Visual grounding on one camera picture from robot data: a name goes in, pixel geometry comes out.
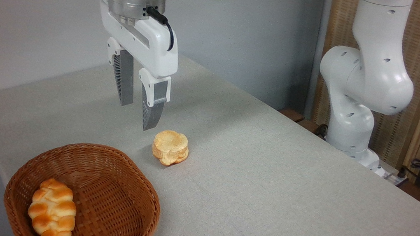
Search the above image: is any round pale bread bun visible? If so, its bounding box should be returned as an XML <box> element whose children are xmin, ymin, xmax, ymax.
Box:
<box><xmin>150</xmin><ymin>128</ymin><xmax>192</xmax><ymax>169</ymax></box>

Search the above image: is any brown wicker basket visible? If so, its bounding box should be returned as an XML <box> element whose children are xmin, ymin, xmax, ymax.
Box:
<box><xmin>0</xmin><ymin>132</ymin><xmax>169</xmax><ymax>236</ymax></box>

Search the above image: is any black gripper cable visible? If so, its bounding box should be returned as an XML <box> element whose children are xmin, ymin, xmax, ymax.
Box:
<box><xmin>140</xmin><ymin>6</ymin><xmax>179</xmax><ymax>52</ymax></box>

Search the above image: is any white power strip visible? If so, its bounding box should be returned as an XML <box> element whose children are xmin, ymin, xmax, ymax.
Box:
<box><xmin>371</xmin><ymin>164</ymin><xmax>411</xmax><ymax>188</ymax></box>

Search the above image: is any grey tablecloth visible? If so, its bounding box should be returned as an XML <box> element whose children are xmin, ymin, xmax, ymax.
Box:
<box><xmin>0</xmin><ymin>28</ymin><xmax>420</xmax><ymax>236</ymax></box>

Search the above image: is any braided golden bread loaf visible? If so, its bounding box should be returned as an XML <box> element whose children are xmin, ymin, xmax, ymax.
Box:
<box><xmin>24</xmin><ymin>175</ymin><xmax>82</xmax><ymax>236</ymax></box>

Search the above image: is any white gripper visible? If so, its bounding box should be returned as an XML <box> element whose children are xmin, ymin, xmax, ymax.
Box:
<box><xmin>79</xmin><ymin>0</ymin><xmax>187</xmax><ymax>135</ymax></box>

